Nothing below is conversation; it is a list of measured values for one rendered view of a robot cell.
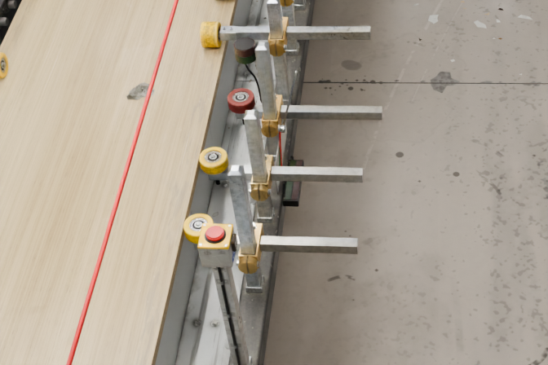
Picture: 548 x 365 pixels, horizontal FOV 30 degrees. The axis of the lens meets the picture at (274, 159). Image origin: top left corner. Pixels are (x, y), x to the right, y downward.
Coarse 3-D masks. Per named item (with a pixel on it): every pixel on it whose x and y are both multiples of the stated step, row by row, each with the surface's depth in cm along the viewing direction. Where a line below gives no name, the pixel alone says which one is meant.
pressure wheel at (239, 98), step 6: (234, 90) 304; (240, 90) 304; (246, 90) 303; (228, 96) 302; (234, 96) 302; (240, 96) 301; (246, 96) 302; (252, 96) 301; (228, 102) 301; (234, 102) 300; (240, 102) 300; (246, 102) 300; (252, 102) 301; (234, 108) 301; (240, 108) 300; (246, 108) 300; (252, 108) 302
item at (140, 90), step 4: (140, 84) 309; (144, 84) 309; (148, 84) 310; (136, 88) 307; (140, 88) 308; (144, 88) 307; (132, 92) 307; (136, 92) 307; (140, 92) 307; (144, 92) 307; (152, 92) 307; (128, 96) 306; (132, 96) 306; (136, 96) 306; (140, 96) 306; (144, 96) 306
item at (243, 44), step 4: (240, 40) 283; (244, 40) 283; (248, 40) 283; (252, 40) 283; (236, 44) 282; (240, 44) 282; (244, 44) 282; (248, 44) 282; (252, 44) 282; (236, 48) 281; (240, 48) 281; (244, 48) 281; (248, 48) 280; (256, 64) 285; (248, 68) 288; (256, 68) 286; (256, 80) 290; (260, 96) 295; (260, 100) 296
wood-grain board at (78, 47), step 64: (64, 0) 346; (128, 0) 342; (192, 0) 339; (64, 64) 321; (128, 64) 318; (192, 64) 315; (0, 128) 303; (64, 128) 300; (128, 128) 298; (192, 128) 295; (0, 192) 284; (64, 192) 281; (128, 192) 279; (192, 192) 279; (0, 256) 267; (64, 256) 265; (128, 256) 263; (0, 320) 252; (64, 320) 251; (128, 320) 249
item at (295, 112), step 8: (288, 112) 302; (296, 112) 302; (304, 112) 302; (312, 112) 301; (320, 112) 301; (328, 112) 301; (336, 112) 300; (344, 112) 300; (352, 112) 299; (360, 112) 299; (368, 112) 299; (376, 112) 298
